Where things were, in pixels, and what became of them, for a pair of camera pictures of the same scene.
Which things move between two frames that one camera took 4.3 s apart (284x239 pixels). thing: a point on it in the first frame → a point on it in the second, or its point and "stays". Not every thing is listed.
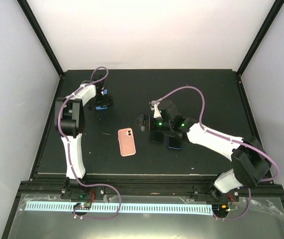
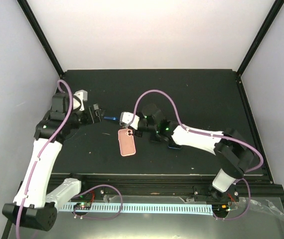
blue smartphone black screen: [175, 142] stays
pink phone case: [127, 144] stays
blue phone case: [99, 107] → [109, 118]
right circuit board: [219, 208] stays
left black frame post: [40, 34] stays
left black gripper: [108, 102] → [90, 119]
